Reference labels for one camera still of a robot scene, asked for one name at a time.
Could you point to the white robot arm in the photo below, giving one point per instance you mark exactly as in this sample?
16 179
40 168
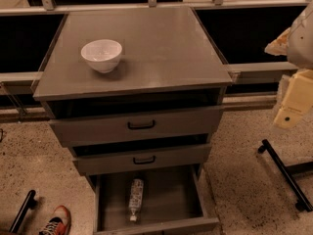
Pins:
296 43

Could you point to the metal window railing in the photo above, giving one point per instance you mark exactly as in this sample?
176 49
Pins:
240 29

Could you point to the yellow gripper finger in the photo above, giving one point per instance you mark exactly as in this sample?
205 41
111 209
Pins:
294 99
278 46

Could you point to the middle grey drawer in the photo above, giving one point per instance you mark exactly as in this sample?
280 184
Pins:
123 161

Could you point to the bottom grey open drawer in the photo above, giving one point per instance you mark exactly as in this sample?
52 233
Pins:
172 203

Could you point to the grey metal drawer cabinet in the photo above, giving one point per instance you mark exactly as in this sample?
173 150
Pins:
167 63

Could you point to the black drawer handle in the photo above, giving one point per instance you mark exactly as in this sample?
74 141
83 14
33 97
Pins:
144 161
140 126

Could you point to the red and white sneaker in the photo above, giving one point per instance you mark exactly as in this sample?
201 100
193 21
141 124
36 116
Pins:
59 224

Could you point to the black top drawer handle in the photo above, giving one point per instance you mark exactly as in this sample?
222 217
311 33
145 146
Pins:
140 126

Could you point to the black stand leg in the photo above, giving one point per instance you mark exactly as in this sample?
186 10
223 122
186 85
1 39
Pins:
288 172
29 203

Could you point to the black stand leg left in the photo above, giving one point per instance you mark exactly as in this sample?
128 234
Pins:
29 203

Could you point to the clear plastic water bottle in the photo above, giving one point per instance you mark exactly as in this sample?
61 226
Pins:
136 198

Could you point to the white ceramic bowl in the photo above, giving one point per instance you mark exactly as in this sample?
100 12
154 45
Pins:
102 55

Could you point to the black middle drawer handle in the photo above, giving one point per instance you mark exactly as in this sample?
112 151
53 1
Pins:
144 161

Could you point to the top grey drawer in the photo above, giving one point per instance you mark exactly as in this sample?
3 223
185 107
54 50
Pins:
85 131

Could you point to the black stand leg right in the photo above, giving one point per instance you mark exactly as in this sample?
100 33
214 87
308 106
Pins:
288 172

